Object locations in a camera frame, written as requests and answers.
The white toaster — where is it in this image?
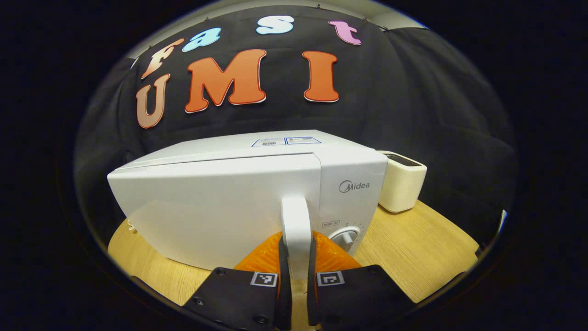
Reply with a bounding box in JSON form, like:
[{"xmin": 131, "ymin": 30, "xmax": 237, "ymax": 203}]
[{"xmin": 377, "ymin": 151, "xmax": 428, "ymax": 213}]

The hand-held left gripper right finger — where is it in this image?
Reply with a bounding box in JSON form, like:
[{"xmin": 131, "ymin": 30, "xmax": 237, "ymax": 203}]
[{"xmin": 307, "ymin": 231, "xmax": 416, "ymax": 329}]

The white microwave oven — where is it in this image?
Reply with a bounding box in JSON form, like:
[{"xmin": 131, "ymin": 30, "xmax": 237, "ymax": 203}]
[{"xmin": 107, "ymin": 130, "xmax": 389, "ymax": 281}]

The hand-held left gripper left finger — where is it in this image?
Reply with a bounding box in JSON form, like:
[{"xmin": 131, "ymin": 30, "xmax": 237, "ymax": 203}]
[{"xmin": 184, "ymin": 231, "xmax": 292, "ymax": 331}]

